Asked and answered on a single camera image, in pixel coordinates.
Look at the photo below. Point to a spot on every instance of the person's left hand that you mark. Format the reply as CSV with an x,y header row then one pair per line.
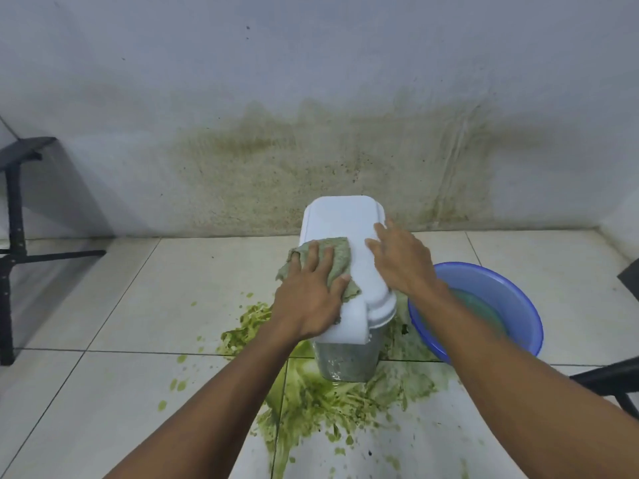
x,y
307,299

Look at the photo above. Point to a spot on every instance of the person's right hand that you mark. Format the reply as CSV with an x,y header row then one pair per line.
x,y
404,264

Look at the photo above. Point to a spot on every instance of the grey pedal bin white lid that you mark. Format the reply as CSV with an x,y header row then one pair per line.
x,y
364,294

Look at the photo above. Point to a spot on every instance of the green stained cleaning cloth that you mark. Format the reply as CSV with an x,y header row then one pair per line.
x,y
342,259

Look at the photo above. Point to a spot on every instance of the person's right forearm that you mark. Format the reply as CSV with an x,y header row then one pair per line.
x,y
529,399

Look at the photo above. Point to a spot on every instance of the person's left forearm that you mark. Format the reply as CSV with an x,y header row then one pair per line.
x,y
209,414

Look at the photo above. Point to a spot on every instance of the blue plastic basin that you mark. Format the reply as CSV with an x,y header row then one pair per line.
x,y
509,299

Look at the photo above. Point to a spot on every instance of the black framed glass door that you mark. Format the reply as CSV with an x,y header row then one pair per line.
x,y
631,279

